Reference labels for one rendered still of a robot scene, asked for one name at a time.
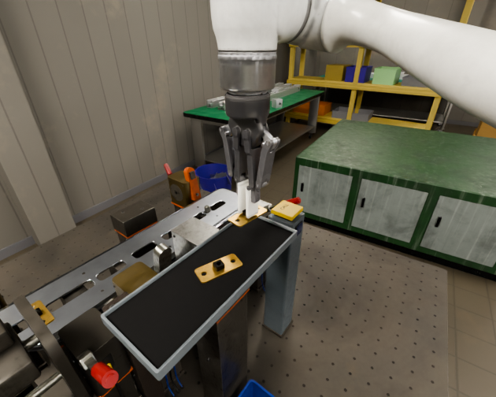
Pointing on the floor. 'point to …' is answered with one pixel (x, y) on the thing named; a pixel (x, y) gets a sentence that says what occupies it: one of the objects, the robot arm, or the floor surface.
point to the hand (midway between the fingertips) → (247, 198)
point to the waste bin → (213, 176)
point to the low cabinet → (413, 193)
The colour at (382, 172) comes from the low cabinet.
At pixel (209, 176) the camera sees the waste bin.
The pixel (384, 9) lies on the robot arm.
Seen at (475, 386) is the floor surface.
